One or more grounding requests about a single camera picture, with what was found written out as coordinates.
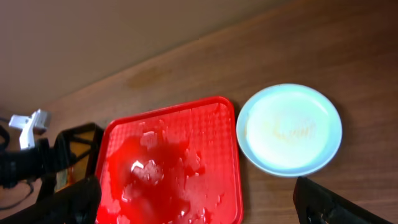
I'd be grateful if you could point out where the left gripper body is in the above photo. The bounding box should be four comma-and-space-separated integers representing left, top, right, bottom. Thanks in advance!
1, 138, 72, 188

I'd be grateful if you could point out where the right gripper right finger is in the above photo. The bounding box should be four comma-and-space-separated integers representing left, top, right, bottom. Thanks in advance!
293, 177, 391, 224

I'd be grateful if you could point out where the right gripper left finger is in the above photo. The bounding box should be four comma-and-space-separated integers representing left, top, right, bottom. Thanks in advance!
1, 176, 101, 224

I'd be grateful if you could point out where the white plate top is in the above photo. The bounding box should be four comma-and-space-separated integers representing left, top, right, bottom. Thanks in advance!
236, 83, 343, 177

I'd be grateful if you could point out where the black water tray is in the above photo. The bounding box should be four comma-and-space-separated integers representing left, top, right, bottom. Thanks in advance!
36, 123, 104, 201

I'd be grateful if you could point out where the red plastic tray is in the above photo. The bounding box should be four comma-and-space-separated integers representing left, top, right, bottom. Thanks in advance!
95, 96, 243, 223

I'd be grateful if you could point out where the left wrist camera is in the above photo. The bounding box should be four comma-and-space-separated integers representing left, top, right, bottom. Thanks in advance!
9, 109, 51, 150

